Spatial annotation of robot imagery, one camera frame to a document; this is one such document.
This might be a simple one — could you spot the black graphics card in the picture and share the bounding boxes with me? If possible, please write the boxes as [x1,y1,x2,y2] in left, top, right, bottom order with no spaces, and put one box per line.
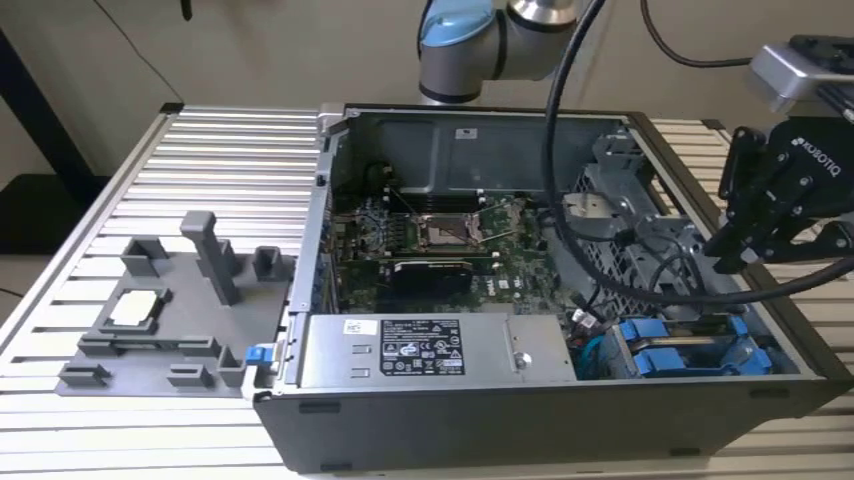
[336,257,508,314]

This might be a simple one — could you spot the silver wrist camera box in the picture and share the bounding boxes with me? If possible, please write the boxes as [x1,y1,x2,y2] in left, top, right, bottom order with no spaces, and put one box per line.
[750,34,854,116]

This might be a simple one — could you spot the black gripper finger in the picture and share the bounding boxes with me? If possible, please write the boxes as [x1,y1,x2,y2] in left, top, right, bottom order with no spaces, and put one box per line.
[737,197,827,267]
[703,126,769,275]

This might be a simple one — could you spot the multicoloured disk power wire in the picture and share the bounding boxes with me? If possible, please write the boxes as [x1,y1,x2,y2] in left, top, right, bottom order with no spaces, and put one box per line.
[563,294,612,334]

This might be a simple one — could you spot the silver CPU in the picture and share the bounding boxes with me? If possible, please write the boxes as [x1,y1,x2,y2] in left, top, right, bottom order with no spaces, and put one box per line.
[109,289,165,326]

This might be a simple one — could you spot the thin black cable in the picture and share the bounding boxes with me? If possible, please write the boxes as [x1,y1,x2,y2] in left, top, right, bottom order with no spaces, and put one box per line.
[639,0,755,69]

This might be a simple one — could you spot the silver perforated drive cage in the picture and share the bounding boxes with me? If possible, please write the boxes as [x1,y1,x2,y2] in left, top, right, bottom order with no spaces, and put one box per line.
[556,132,719,306]

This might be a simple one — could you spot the thick black cable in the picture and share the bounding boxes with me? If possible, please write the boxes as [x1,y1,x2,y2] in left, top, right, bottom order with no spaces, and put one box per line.
[543,0,854,306]

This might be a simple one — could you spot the CPU socket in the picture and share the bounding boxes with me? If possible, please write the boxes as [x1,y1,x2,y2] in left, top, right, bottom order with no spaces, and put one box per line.
[410,212,486,251]

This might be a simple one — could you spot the silver power supply unit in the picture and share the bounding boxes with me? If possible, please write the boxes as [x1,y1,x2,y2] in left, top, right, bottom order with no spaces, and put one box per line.
[296,313,579,389]

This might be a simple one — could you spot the grey parts rack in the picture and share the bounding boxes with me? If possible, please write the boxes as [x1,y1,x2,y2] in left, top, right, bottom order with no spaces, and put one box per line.
[56,209,302,401]

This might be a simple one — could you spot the hard disk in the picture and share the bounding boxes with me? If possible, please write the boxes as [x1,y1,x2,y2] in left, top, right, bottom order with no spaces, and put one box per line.
[616,315,779,380]

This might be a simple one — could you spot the green motherboard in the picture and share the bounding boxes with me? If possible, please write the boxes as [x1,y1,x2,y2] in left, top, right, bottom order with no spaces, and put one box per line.
[330,192,582,316]

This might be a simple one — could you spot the grey metal disk bay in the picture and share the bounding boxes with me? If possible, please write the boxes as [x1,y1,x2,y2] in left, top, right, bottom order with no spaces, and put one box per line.
[610,312,782,384]

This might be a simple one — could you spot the blue disk wire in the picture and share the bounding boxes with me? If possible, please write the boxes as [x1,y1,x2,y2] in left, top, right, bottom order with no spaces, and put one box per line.
[574,334,606,380]

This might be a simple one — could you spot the black PC case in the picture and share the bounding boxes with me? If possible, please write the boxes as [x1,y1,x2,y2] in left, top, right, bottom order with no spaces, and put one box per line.
[252,102,854,474]

